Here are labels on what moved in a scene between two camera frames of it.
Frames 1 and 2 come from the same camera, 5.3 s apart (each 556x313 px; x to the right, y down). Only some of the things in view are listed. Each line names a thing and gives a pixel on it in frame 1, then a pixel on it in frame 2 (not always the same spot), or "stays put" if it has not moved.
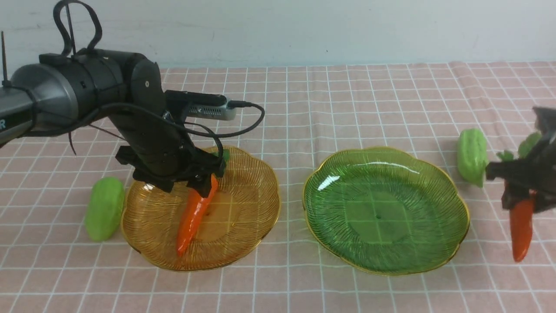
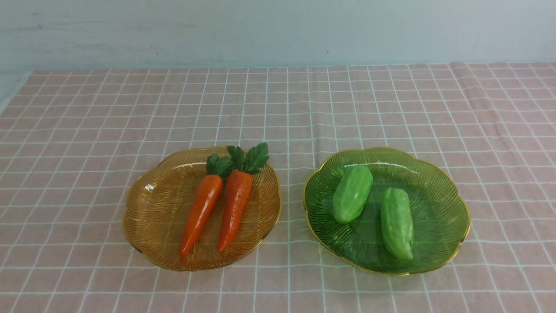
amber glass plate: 243,211 stays put
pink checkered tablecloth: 48,264 stays put
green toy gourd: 472,155 → 397,222
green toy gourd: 104,208 → 351,193
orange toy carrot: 521,203 → 238,185
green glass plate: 384,212 stays put
